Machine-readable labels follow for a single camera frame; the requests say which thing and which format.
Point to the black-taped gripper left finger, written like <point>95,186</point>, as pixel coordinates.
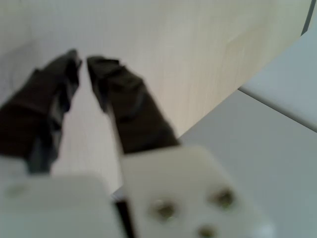
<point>29,114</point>

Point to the black-taped gripper right finger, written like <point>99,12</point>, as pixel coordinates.
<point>133,106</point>

